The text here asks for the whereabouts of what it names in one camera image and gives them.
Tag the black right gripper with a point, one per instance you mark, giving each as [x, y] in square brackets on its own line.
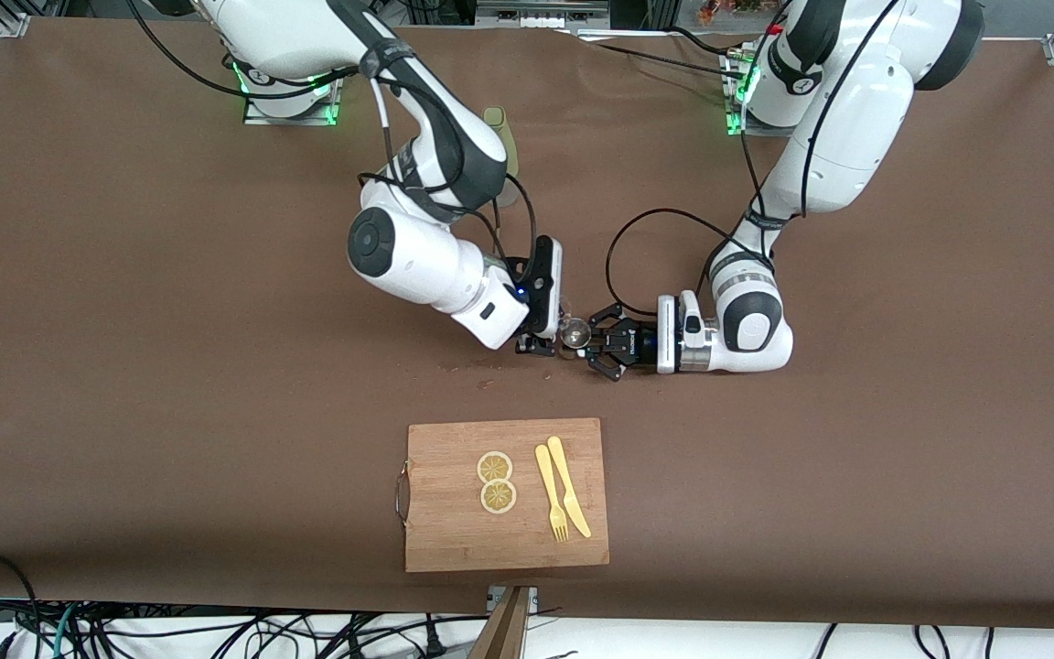
[535, 346]

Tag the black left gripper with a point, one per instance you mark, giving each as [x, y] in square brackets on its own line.
[634, 343]

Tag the clear glass measuring cup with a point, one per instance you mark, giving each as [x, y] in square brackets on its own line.
[569, 328]

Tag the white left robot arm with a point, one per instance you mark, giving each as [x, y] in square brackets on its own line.
[847, 119]

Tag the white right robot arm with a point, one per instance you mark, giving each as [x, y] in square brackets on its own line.
[417, 261]

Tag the lemon slice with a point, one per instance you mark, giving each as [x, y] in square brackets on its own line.
[498, 497]
[495, 467]

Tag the yellow plastic fork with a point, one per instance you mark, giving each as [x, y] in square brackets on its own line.
[546, 476]

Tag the yellow plastic knife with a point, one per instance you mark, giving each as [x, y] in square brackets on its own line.
[564, 476]

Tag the wooden cutting board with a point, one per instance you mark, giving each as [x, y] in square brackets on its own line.
[454, 531]

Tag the green sleeved glass bottle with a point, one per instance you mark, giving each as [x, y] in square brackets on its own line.
[496, 117]

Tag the metal post bracket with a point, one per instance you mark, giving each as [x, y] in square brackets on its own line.
[527, 595]

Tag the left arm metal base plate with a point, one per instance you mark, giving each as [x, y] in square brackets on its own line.
[737, 128]

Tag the wooden post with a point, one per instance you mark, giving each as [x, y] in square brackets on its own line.
[501, 636]

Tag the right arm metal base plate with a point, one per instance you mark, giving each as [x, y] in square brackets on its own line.
[294, 119]

